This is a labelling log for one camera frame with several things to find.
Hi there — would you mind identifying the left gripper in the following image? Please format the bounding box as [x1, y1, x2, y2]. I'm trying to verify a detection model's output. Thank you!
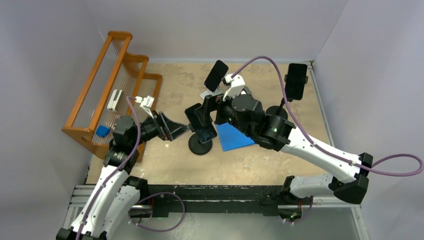
[129, 110, 189, 148]

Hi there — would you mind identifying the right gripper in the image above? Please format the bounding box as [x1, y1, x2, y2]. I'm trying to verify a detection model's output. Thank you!
[195, 88, 254, 138]

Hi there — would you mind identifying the black round-base phone stand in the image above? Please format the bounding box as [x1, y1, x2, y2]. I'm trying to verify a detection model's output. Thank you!
[188, 133, 213, 156]

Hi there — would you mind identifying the black smartphone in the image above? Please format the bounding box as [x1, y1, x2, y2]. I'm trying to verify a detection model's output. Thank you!
[184, 103, 218, 144]

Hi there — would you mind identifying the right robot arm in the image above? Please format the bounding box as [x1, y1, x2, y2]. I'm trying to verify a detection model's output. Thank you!
[185, 94, 373, 205]

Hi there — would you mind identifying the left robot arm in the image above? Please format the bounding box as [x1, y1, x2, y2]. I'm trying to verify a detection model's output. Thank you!
[55, 112, 191, 240]

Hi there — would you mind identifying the white phone stand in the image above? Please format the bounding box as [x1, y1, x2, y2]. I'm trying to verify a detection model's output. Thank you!
[200, 86, 223, 100]

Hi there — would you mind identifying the black phone on white stand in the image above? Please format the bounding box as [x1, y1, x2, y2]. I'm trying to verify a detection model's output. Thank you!
[204, 60, 229, 92]

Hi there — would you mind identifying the tall black phone stand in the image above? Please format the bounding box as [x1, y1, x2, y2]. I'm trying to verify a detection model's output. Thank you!
[265, 74, 309, 120]

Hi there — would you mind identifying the black phone on tall stand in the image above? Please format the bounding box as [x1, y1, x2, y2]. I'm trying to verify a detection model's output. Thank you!
[284, 63, 308, 102]

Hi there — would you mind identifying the blue mat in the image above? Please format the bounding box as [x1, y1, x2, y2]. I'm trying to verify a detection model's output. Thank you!
[216, 123, 255, 152]

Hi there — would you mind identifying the white rectangular device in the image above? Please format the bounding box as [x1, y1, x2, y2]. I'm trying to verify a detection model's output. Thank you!
[106, 89, 124, 112]

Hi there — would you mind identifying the orange wooden rack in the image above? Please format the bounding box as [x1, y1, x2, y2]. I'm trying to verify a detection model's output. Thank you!
[62, 31, 163, 159]

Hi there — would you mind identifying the blue small block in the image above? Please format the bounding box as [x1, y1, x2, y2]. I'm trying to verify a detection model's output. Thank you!
[95, 125, 111, 138]

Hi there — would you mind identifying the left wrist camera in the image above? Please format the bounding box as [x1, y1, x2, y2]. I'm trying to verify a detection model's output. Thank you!
[135, 95, 155, 118]

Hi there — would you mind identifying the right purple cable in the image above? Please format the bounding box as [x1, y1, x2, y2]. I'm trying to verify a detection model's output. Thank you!
[230, 56, 424, 177]

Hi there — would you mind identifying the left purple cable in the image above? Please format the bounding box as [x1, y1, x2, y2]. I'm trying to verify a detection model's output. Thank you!
[74, 96, 143, 240]

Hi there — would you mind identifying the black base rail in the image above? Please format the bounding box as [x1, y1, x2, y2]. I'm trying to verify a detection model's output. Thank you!
[69, 184, 361, 226]

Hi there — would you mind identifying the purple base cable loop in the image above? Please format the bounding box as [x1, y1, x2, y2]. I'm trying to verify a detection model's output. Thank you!
[127, 191, 186, 233]

